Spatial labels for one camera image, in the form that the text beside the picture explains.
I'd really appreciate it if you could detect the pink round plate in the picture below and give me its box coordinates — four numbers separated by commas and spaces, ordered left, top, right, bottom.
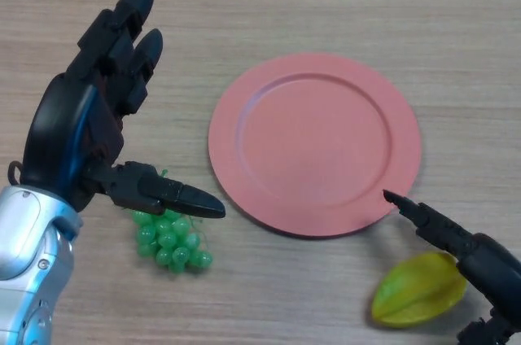
207, 51, 423, 239

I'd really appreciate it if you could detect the dark left wrist cable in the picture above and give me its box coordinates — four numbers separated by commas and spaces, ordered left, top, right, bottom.
7, 160, 26, 187

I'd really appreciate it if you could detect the yellow starfruit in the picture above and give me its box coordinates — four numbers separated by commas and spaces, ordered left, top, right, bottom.
370, 251, 468, 329

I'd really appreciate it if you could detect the green grape bunch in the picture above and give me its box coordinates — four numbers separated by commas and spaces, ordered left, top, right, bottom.
132, 168, 215, 275

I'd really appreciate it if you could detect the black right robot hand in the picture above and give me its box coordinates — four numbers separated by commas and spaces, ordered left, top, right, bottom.
382, 189, 521, 345

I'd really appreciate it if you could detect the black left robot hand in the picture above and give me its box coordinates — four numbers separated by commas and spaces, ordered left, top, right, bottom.
20, 0, 227, 220

